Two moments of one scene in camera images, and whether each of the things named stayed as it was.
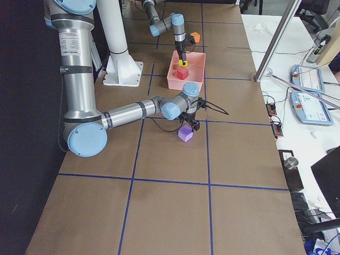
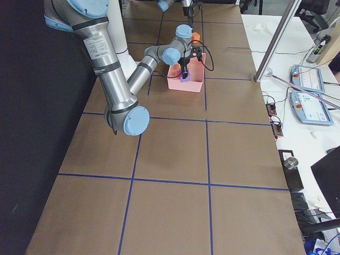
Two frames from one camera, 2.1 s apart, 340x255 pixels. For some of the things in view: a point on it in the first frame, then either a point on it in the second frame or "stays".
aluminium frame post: [277, 40] stays
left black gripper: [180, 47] to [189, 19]
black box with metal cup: [289, 163] stays
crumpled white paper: [261, 28] stays
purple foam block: [185, 133] to [185, 76]
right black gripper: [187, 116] to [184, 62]
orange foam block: [196, 36] stays
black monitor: [326, 171] stays
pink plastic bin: [196, 64] stays
